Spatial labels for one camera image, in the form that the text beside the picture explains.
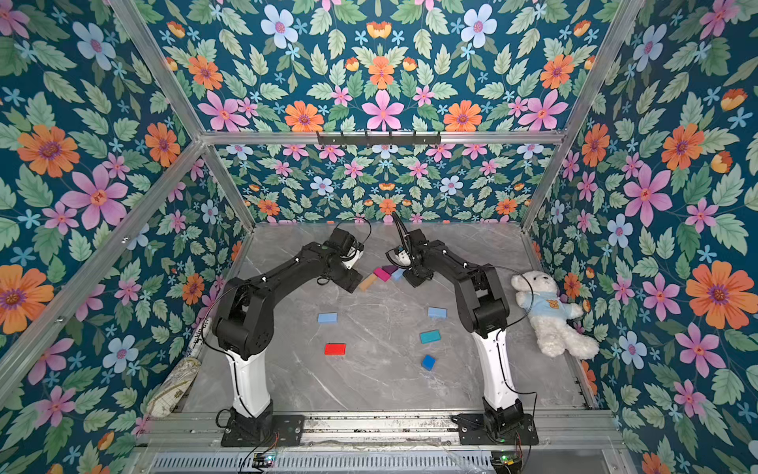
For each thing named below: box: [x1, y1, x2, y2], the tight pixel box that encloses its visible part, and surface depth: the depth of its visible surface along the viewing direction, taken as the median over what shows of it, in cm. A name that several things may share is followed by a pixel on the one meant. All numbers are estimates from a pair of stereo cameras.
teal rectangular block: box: [419, 329, 442, 345], surface depth 92 cm
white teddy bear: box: [511, 270, 600, 360], surface depth 87 cm
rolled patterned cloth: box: [149, 316, 216, 418], surface depth 80 cm
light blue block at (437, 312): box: [427, 306, 449, 319], surface depth 96 cm
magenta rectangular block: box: [373, 267, 391, 283], surface depth 106 cm
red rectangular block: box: [324, 343, 347, 356], surface depth 90 cm
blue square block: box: [422, 354, 437, 372], surface depth 87 cm
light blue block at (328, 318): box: [316, 312, 339, 324], surface depth 95 cm
